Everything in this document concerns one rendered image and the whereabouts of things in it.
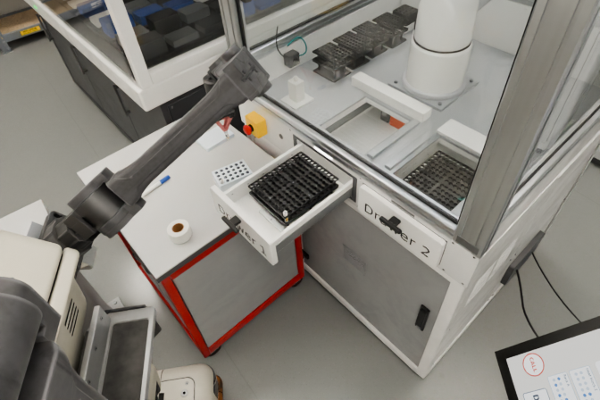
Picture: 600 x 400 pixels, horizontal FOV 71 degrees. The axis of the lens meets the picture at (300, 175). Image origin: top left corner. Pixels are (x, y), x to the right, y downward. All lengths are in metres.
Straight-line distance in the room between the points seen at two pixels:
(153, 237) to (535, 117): 1.13
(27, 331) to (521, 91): 0.76
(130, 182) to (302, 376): 1.33
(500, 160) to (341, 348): 1.29
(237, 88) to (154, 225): 0.81
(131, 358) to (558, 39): 0.93
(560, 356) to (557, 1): 0.61
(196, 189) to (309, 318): 0.85
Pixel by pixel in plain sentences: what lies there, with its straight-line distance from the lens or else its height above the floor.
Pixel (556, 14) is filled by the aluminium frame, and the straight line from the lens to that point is 0.76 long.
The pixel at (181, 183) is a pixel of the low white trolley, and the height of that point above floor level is 0.76.
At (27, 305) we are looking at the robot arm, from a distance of 0.34.
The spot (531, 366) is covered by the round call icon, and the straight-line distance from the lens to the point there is 0.98.
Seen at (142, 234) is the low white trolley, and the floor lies 0.76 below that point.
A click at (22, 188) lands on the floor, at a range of 3.14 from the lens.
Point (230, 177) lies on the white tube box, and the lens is 1.50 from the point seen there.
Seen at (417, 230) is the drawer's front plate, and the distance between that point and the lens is 1.19.
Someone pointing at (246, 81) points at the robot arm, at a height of 1.43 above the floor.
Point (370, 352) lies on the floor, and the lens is 2.00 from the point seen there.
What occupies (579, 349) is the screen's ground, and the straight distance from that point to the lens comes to 0.94.
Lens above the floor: 1.86
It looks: 46 degrees down
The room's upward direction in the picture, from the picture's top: 5 degrees counter-clockwise
